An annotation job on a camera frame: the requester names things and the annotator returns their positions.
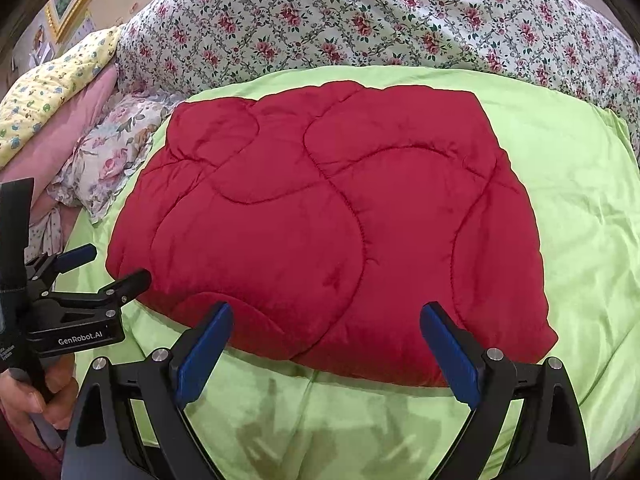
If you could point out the light green blanket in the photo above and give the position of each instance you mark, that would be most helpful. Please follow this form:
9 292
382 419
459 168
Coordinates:
575 200

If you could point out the small floral print duvet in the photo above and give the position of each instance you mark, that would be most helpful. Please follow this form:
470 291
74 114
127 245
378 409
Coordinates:
350 15

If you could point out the red quilted jacket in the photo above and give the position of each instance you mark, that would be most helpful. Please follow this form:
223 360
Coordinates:
310 230

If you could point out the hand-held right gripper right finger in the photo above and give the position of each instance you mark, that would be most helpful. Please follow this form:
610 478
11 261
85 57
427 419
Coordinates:
450 355

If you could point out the person's left hand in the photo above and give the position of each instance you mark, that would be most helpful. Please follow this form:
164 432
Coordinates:
55 385

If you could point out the pink pillow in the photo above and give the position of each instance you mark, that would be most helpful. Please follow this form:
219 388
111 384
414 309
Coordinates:
65 130

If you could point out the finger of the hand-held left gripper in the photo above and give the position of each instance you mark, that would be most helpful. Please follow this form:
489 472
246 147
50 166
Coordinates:
75 256
120 285

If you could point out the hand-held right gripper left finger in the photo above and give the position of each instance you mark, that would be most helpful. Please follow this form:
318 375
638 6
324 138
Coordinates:
205 355

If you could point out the large rose print pillow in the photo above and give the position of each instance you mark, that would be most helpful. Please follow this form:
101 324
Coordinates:
107 155

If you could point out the yellow patterned pillow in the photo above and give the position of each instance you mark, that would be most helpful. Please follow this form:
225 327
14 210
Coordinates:
55 85

